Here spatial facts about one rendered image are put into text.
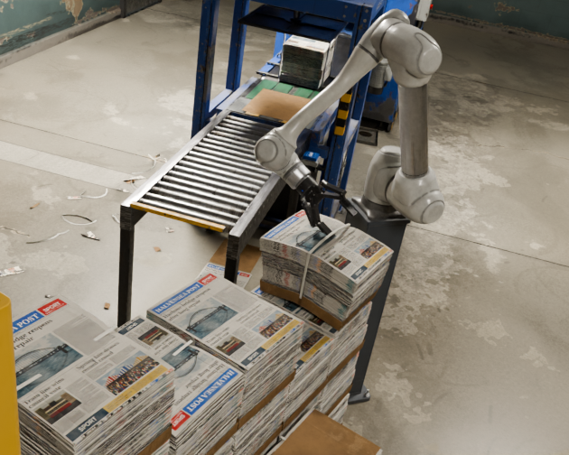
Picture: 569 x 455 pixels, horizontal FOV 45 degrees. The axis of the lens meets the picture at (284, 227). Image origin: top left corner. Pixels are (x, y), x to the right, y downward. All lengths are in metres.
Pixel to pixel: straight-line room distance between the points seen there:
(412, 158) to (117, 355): 1.40
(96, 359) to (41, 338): 0.14
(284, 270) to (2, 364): 1.74
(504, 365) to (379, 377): 0.74
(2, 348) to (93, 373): 0.72
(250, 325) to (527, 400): 2.10
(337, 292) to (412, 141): 0.60
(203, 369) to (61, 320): 0.43
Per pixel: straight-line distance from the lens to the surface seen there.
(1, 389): 0.86
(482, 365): 3.92
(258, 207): 3.18
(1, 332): 0.81
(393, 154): 2.77
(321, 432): 2.42
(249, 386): 1.96
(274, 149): 2.26
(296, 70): 4.82
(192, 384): 1.84
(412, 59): 2.32
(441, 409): 3.56
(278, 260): 2.47
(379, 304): 3.13
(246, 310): 2.09
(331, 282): 2.38
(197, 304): 2.09
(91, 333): 1.63
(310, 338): 2.41
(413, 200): 2.62
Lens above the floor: 2.33
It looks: 30 degrees down
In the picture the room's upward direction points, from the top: 10 degrees clockwise
